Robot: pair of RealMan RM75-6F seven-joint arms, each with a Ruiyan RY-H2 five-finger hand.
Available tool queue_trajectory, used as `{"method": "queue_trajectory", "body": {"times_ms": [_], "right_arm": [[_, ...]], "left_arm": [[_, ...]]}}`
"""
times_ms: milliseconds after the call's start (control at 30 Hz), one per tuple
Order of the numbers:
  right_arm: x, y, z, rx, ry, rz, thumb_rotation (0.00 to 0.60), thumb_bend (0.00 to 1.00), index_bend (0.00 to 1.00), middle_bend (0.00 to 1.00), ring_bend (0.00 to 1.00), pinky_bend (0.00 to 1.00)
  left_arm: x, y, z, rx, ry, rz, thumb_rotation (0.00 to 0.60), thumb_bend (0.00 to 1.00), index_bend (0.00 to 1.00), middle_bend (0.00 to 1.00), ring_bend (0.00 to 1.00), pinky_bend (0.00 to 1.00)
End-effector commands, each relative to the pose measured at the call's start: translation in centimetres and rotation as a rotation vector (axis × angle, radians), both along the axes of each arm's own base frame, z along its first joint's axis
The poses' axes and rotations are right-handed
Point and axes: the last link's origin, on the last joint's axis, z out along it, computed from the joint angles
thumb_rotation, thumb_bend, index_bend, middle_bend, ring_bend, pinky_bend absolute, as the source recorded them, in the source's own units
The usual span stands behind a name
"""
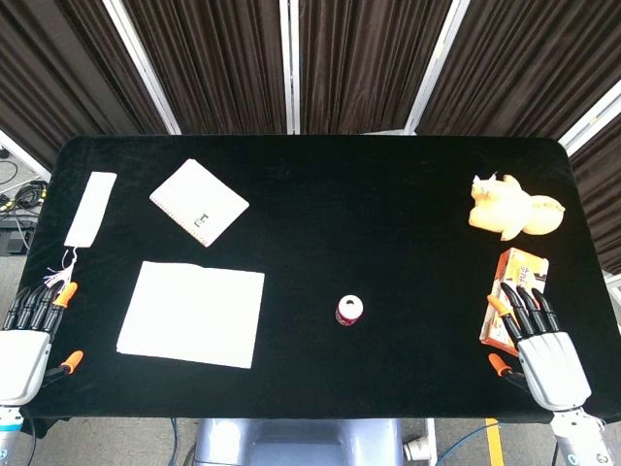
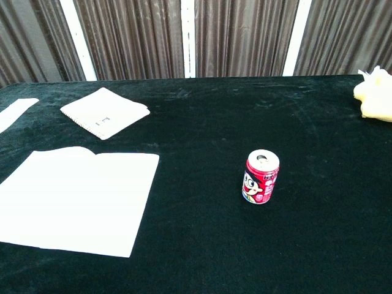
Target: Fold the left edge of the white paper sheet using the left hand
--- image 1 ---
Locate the black tablecloth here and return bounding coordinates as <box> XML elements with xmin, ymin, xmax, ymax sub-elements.
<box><xmin>17</xmin><ymin>134</ymin><xmax>621</xmax><ymax>438</ymax></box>

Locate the white screen frame post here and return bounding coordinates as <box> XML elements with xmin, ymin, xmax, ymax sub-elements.
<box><xmin>558</xmin><ymin>91</ymin><xmax>621</xmax><ymax>156</ymax></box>
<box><xmin>0</xmin><ymin>129</ymin><xmax>52</xmax><ymax>182</ymax></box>
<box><xmin>404</xmin><ymin>0</ymin><xmax>471</xmax><ymax>136</ymax></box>
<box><xmin>278</xmin><ymin>0</ymin><xmax>301</xmax><ymax>135</ymax></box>
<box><xmin>102</xmin><ymin>0</ymin><xmax>181</xmax><ymax>136</ymax></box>

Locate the red can white lid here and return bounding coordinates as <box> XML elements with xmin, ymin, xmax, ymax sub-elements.
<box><xmin>335</xmin><ymin>294</ymin><xmax>364</xmax><ymax>328</ymax></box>

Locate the small white stitched notebook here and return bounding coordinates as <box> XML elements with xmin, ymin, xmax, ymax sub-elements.
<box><xmin>148</xmin><ymin>158</ymin><xmax>250</xmax><ymax>249</ymax></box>

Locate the brown pleated curtain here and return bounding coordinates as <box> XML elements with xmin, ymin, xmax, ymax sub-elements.
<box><xmin>570</xmin><ymin>128</ymin><xmax>621</xmax><ymax>274</ymax></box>
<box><xmin>120</xmin><ymin>0</ymin><xmax>287</xmax><ymax>136</ymax></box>
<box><xmin>298</xmin><ymin>0</ymin><xmax>455</xmax><ymax>136</ymax></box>
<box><xmin>416</xmin><ymin>0</ymin><xmax>621</xmax><ymax>140</ymax></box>
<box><xmin>0</xmin><ymin>0</ymin><xmax>167</xmax><ymax>169</ymax></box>

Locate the yellow floor tape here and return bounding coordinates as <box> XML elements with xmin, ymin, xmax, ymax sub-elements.
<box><xmin>484</xmin><ymin>417</ymin><xmax>505</xmax><ymax>466</ymax></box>

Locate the white bookmark with tassel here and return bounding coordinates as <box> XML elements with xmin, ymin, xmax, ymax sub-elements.
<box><xmin>44</xmin><ymin>171</ymin><xmax>118</xmax><ymax>293</ymax></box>

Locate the black floor cable bundle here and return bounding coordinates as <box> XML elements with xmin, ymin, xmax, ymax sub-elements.
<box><xmin>0</xmin><ymin>179</ymin><xmax>49</xmax><ymax>253</ymax></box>

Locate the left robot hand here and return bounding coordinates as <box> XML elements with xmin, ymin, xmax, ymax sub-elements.
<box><xmin>0</xmin><ymin>281</ymin><xmax>84</xmax><ymax>408</ymax></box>

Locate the yellow plush toy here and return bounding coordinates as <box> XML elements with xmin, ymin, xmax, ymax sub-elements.
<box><xmin>468</xmin><ymin>172</ymin><xmax>567</xmax><ymax>242</ymax></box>

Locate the orange snack box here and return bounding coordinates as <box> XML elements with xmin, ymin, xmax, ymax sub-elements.
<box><xmin>478</xmin><ymin>247</ymin><xmax>550</xmax><ymax>351</ymax></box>

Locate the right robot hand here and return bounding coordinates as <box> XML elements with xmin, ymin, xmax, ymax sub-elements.
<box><xmin>486</xmin><ymin>282</ymin><xmax>593</xmax><ymax>413</ymax></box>

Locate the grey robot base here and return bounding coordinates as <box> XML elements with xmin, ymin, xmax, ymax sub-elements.
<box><xmin>193</xmin><ymin>417</ymin><xmax>407</xmax><ymax>466</ymax></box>

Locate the blue cable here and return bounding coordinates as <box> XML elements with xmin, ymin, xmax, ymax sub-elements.
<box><xmin>436</xmin><ymin>420</ymin><xmax>501</xmax><ymax>466</ymax></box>
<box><xmin>169</xmin><ymin>417</ymin><xmax>181</xmax><ymax>466</ymax></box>

